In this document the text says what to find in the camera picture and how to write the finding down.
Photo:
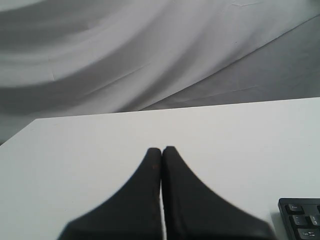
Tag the black acer keyboard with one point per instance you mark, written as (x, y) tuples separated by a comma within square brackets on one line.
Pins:
[(301, 217)]

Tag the white backdrop cloth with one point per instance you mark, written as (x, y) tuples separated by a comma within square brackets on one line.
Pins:
[(63, 58)]

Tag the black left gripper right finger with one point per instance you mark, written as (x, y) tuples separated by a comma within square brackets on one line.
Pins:
[(192, 211)]

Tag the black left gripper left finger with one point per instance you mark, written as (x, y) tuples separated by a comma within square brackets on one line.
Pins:
[(132, 213)]

